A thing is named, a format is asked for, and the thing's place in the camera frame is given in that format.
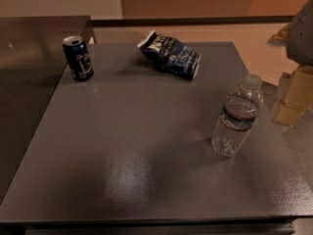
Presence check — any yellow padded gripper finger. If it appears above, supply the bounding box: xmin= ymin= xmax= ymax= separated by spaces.
xmin=271 ymin=65 xmax=313 ymax=127

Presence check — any clear plastic water bottle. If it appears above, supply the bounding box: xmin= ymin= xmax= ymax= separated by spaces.
xmin=211 ymin=74 xmax=263 ymax=158

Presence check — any dark blue chip bag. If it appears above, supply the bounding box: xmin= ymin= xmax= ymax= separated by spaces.
xmin=137 ymin=30 xmax=201 ymax=80

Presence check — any blue soda can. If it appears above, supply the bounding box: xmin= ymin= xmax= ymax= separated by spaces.
xmin=63 ymin=36 xmax=94 ymax=81

